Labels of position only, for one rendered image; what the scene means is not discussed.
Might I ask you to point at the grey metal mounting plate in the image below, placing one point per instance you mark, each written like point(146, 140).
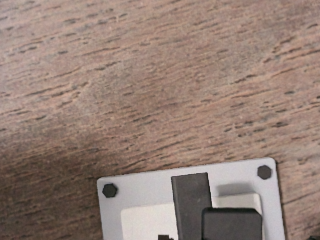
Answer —
point(227, 178)

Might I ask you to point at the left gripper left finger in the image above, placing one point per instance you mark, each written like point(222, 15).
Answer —
point(164, 237)

